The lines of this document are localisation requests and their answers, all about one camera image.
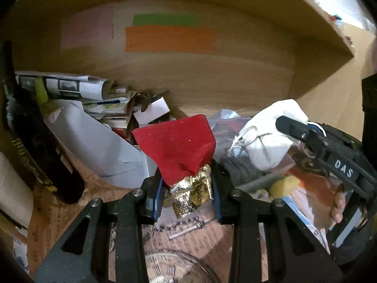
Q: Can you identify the white drawstring pouch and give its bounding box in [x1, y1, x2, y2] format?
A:
[227, 99, 309, 171]

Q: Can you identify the yellow green sponge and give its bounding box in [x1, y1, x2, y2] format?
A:
[269, 175, 300, 199]

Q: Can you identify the gold fabric pouch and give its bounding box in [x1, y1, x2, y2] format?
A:
[169, 164, 213, 218]

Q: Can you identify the red velvet pouch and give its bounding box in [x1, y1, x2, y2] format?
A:
[133, 114, 216, 187]

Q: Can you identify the person's right hand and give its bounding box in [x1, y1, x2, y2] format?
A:
[329, 186, 346, 226]

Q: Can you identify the clear plastic storage bin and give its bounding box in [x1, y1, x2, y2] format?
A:
[207, 109, 295, 193]

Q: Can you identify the vintage clock print paper mat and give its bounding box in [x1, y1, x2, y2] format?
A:
[26, 141, 334, 283]

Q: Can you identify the white paper sheet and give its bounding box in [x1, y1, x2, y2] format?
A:
[44, 104, 156, 188]

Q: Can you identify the small white cardboard box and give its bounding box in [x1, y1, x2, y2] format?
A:
[134, 97, 170, 125]

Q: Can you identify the dark wine bottle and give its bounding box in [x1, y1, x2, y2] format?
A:
[1, 40, 84, 204]

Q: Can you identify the stack of books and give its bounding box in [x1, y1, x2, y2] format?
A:
[82, 91, 139, 130]

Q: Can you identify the orange sticky note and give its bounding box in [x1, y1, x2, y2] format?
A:
[125, 25, 217, 54]

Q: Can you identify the rolled newspaper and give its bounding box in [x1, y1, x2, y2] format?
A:
[15, 71, 114, 101]

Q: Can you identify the green sticky note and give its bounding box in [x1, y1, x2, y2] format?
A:
[132, 13, 200, 27]

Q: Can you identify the pink sticky note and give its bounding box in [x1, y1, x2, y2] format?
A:
[60, 4, 114, 50]

